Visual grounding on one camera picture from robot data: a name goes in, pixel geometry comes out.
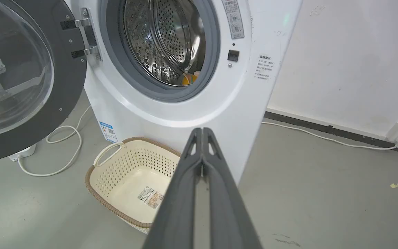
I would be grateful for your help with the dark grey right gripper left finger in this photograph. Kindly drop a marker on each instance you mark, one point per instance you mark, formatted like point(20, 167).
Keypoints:
point(176, 207)

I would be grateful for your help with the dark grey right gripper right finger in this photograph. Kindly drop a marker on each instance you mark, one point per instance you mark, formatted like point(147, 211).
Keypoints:
point(228, 211)

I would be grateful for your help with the white front-load washing machine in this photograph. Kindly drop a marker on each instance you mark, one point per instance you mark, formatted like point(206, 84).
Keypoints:
point(237, 86)

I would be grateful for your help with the black round washer door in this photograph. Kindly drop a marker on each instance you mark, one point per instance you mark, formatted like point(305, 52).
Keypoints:
point(22, 72)

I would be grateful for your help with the cream plastic laundry basket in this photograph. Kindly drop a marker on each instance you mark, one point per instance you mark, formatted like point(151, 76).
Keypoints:
point(130, 180)

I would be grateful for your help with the orange clothing item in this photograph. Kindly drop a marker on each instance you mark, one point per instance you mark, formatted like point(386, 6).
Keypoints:
point(189, 79)

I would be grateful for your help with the white power strip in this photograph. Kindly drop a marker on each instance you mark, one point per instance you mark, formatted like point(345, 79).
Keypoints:
point(22, 153)

